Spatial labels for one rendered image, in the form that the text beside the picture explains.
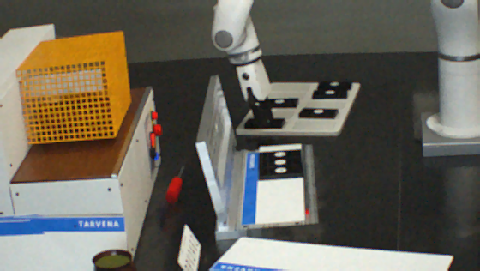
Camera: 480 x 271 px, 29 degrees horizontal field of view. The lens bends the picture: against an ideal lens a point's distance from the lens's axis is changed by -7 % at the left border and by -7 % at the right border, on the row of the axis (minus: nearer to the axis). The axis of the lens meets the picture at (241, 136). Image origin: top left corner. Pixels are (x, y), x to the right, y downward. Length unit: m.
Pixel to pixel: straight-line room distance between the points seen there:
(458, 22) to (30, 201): 1.07
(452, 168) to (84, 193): 0.87
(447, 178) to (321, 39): 2.28
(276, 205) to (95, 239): 0.42
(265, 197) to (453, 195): 0.42
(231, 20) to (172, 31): 2.13
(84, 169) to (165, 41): 2.66
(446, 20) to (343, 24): 2.14
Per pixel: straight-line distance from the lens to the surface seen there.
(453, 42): 2.32
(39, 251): 1.91
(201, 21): 4.46
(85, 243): 1.88
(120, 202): 1.87
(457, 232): 1.95
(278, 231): 1.98
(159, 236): 2.04
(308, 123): 2.56
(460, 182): 2.19
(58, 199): 1.89
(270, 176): 2.20
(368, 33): 4.39
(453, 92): 2.36
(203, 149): 1.92
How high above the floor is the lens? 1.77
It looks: 20 degrees down
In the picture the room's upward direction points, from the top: 5 degrees counter-clockwise
